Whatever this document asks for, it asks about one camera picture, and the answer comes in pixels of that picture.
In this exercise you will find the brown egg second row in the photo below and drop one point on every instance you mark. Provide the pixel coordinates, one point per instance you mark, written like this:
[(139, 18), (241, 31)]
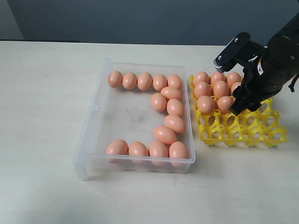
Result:
[(170, 93)]

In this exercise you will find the brown egg third row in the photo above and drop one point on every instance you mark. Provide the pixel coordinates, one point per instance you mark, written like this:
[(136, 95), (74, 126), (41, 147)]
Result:
[(175, 107), (202, 89), (158, 102)]

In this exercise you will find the brown egg fifth row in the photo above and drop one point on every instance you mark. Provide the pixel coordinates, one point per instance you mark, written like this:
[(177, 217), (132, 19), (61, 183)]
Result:
[(205, 104), (224, 103), (165, 135)]

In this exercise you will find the brown egg front row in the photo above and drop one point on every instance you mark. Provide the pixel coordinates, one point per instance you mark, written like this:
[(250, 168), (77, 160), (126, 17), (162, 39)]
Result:
[(117, 147), (137, 148), (158, 149), (178, 150)]

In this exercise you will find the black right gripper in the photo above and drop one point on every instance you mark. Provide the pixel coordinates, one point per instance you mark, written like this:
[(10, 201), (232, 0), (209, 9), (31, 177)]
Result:
[(276, 66)]

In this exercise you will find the clear plastic egg box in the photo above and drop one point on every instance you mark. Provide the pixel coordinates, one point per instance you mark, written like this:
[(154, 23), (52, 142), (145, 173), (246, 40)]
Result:
[(117, 113)]

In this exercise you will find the brown egg top row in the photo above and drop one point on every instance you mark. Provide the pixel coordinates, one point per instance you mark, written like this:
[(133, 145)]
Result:
[(144, 81), (129, 81), (159, 82), (115, 79), (174, 81)]

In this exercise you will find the brown egg fourth row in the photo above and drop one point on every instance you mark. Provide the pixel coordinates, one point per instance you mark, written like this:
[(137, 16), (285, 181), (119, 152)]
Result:
[(220, 89), (234, 86), (175, 123)]

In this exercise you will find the yellow plastic egg tray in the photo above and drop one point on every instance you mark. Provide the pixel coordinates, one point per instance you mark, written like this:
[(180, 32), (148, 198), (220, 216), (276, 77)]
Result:
[(260, 126)]

